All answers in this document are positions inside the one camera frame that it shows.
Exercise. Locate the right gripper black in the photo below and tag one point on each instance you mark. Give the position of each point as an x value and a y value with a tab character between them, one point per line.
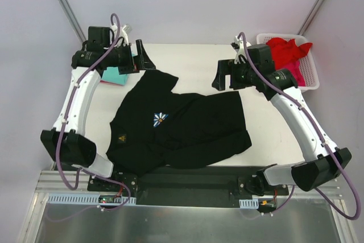
232	75

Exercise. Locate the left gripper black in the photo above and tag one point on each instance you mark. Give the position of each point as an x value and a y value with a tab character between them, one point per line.
132	59

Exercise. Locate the black t-shirt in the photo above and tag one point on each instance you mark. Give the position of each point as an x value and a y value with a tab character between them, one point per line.
155	127

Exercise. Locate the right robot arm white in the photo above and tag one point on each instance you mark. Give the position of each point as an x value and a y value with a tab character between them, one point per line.
323	159

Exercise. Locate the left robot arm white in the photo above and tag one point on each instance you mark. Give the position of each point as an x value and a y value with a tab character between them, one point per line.
66	142

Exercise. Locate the folded teal t-shirt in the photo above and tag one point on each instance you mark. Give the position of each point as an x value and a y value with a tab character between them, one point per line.
111	75

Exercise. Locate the red t-shirt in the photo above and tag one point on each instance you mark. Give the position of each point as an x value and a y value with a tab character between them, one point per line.
286	53

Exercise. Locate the magenta t-shirt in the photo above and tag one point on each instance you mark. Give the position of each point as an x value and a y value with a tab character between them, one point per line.
293	67

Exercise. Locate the white plastic basket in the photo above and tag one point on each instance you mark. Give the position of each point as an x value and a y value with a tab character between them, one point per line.
307	64

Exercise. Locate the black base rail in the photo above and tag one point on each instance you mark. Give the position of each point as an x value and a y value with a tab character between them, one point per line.
209	187

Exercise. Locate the left aluminium frame post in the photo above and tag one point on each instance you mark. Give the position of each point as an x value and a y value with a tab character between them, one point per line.
69	13

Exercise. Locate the aluminium frame post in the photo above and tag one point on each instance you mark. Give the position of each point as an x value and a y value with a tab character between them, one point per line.
69	13
315	9

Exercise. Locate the right aluminium frame post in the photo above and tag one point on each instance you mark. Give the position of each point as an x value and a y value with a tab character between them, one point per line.
315	9

